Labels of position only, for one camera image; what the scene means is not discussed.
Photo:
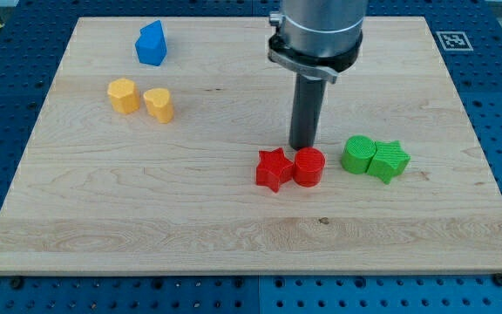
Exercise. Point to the red star block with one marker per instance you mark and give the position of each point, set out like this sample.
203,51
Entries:
273,169

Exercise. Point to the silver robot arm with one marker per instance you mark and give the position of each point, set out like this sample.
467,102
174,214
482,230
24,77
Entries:
317,39

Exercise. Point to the green cylinder block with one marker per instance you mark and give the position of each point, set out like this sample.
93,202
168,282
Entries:
357,155

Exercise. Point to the yellow hexagon block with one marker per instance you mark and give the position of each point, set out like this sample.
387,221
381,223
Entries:
123,95

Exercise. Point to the white fiducial marker tag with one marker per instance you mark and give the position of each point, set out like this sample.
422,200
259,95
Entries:
454,41

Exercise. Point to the blue pentagon block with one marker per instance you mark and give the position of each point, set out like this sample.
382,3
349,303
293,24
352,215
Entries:
151,44

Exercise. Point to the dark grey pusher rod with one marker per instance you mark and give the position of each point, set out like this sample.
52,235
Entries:
307,106

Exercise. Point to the wooden board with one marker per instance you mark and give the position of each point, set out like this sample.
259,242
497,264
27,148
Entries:
101,193

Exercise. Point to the green star block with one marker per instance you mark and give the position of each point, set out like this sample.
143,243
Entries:
389,161

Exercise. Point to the red cylinder block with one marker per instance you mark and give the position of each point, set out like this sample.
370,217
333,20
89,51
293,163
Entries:
309,163

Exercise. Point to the yellow heart block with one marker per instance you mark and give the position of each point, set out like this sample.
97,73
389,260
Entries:
159,104

